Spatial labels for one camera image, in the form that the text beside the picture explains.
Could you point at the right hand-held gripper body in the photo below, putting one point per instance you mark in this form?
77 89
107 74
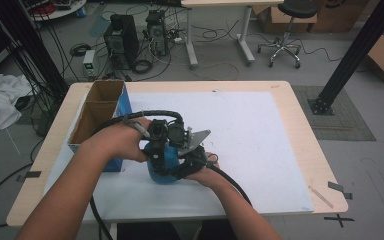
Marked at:
193 146

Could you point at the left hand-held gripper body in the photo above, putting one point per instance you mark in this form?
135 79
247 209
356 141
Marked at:
160 130

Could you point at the person's right hand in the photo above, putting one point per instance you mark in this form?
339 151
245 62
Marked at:
206 175

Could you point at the person's left hand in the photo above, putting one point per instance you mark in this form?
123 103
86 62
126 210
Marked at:
120 140

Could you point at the white foam sheet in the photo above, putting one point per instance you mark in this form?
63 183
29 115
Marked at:
246 133

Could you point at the person's dark trousers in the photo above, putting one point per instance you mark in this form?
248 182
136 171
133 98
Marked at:
146 231

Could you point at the cardboard box with blue sides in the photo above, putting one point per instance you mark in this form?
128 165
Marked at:
103 93

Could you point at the large black computer tower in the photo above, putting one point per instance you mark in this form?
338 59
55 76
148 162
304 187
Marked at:
123 40

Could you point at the white bench power supply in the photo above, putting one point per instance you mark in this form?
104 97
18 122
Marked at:
89 63

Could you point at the small black computer tower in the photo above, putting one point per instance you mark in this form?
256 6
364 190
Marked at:
157 31

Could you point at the white-legged desk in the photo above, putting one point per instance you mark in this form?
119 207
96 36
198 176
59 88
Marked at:
190 33

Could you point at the thin wooden stick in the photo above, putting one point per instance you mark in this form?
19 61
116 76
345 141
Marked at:
320 196

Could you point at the round white table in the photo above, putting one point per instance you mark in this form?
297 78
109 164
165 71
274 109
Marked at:
63 12

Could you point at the brown cardboard box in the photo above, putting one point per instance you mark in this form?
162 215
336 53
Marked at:
280 20

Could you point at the grey floor mat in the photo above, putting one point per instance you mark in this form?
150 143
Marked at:
350 126

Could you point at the white cloth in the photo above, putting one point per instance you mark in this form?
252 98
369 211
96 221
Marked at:
0 100

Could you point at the black swivel stool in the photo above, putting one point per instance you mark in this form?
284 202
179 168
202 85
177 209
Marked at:
296 8

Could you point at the black metal frame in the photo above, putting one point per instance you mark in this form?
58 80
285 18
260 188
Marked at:
30 40

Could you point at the black aluminium post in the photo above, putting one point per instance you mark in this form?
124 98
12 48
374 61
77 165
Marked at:
353 53

